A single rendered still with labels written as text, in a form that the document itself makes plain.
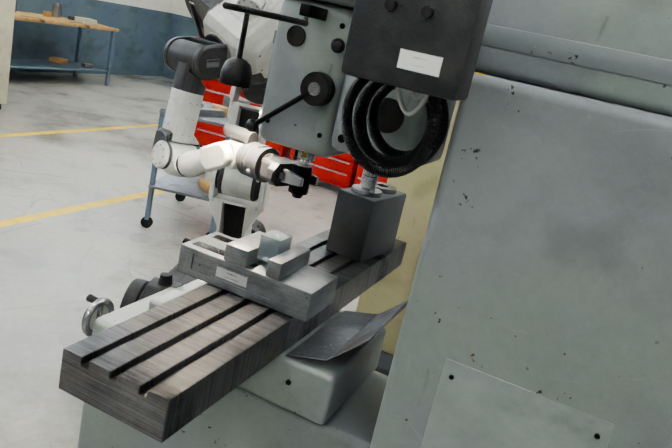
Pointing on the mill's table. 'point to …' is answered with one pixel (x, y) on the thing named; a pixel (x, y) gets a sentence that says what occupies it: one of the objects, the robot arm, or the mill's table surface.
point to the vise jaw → (243, 250)
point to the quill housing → (317, 46)
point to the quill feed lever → (323, 91)
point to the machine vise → (261, 276)
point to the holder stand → (365, 221)
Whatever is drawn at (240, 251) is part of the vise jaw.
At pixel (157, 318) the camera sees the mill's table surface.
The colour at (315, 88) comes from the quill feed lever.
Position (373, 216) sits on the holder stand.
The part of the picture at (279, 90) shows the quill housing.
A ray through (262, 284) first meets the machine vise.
